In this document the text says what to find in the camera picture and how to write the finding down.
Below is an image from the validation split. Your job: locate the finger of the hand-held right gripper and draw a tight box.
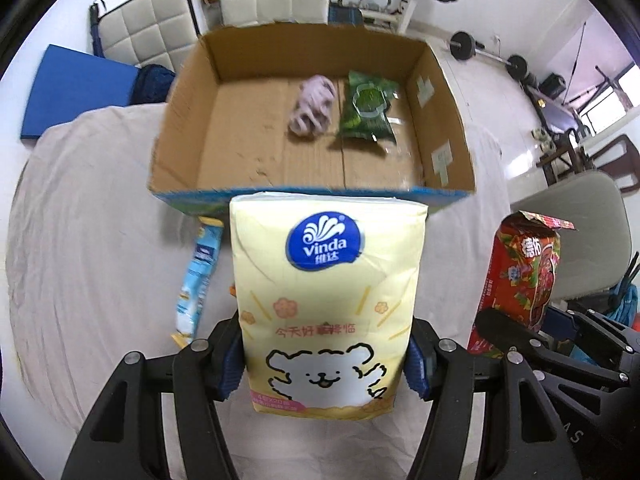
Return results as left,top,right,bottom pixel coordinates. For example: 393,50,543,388
474,308,629,387
545,308,640,368

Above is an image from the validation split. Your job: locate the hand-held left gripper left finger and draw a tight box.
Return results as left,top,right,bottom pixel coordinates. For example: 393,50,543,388
60,310,249,480

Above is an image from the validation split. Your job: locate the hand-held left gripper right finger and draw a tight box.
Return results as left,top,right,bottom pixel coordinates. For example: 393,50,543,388
405,337,583,480

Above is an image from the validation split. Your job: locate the red snack packet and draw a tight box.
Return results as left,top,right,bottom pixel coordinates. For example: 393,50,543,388
467,211,576,358

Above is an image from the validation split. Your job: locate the yellow tissue pack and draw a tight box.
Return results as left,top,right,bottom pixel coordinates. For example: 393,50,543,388
229,192,429,423

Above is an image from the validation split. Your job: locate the cardboard box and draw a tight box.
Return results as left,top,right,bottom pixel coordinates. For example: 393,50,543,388
147,22,477,217

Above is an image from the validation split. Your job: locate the green snack packet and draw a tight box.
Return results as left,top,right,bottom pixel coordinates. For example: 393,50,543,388
334,70,399,145

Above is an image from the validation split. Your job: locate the purple cloth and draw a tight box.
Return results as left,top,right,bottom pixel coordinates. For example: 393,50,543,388
289,74,337,140

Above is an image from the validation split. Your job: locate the teal cloth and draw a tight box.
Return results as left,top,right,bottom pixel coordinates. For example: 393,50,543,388
606,280,640,332

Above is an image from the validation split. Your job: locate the light blue snack packet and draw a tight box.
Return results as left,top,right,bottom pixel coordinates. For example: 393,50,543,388
171,216,223,348

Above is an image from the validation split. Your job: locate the grey chair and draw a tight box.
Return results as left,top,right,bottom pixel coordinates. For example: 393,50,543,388
510,170,632,306

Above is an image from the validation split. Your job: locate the white bed sheet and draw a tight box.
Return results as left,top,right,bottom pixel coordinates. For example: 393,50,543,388
7,105,506,456

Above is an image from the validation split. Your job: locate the wooden chair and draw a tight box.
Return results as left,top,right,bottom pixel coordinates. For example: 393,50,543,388
540,132,640,196

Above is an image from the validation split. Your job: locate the dark table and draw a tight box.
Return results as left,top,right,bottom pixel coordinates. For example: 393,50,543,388
525,74,592,136

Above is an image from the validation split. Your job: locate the black barbell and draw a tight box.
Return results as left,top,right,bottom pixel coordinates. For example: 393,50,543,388
449,31,530,81

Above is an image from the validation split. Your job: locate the dark blue bag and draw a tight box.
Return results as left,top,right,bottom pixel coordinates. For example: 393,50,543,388
134,65,177,106

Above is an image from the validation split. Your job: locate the green and blue bag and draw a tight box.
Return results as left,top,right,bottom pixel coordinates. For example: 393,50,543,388
328,2,363,27

